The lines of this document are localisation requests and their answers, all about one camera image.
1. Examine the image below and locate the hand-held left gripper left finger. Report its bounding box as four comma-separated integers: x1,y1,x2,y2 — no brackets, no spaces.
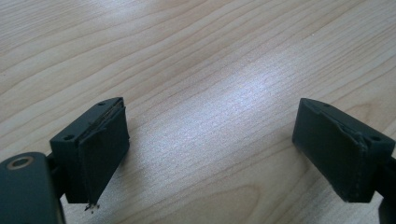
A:
49,96,131,213

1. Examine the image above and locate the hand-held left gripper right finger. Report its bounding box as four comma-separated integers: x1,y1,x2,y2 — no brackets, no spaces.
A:
291,97,396,203

